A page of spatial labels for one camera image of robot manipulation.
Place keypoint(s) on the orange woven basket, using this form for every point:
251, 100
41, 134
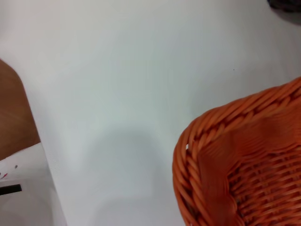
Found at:
247, 164

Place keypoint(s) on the white panel with black slot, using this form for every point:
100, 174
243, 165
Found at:
30, 202

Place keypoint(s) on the dark brown woven basket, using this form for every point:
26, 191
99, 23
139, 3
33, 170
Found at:
289, 9

